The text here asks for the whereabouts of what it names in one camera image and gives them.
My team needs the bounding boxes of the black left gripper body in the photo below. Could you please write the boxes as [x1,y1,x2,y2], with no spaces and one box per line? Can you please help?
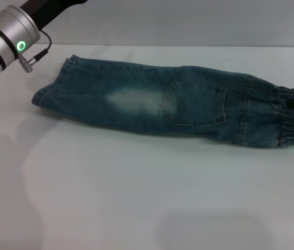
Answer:
[19,0,88,30]

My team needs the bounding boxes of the blue denim shorts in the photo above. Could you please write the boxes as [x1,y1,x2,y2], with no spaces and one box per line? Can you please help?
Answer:
[31,54,294,149]

